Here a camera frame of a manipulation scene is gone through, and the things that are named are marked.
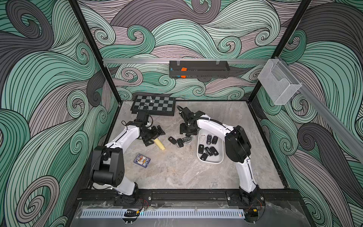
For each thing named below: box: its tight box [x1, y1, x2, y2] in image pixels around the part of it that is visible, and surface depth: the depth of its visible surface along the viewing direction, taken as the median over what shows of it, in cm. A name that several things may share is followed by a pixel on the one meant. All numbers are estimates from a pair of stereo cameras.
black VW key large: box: [167, 136, 177, 145], surface depth 97 cm
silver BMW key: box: [181, 136, 192, 144], surface depth 97 cm
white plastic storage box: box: [196, 128, 225, 165], surface depth 92 cm
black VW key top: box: [199, 152, 208, 161], surface depth 89 cm
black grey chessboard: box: [130, 95, 176, 116], surface depth 116 cm
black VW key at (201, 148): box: [198, 144, 205, 154], surface depth 93 cm
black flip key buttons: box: [204, 146, 213, 157], surface depth 91 cm
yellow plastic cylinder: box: [153, 138, 166, 151], surface depth 94 cm
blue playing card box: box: [133, 153, 152, 169], surface depth 87 cm
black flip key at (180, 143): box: [176, 138, 184, 149], surface depth 96 cm
